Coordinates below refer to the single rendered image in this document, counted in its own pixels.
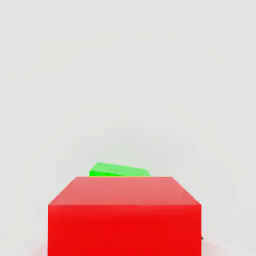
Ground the small red cube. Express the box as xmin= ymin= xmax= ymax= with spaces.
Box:
xmin=47 ymin=176 xmax=202 ymax=256

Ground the small green cube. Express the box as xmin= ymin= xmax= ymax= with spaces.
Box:
xmin=88 ymin=161 xmax=151 ymax=178

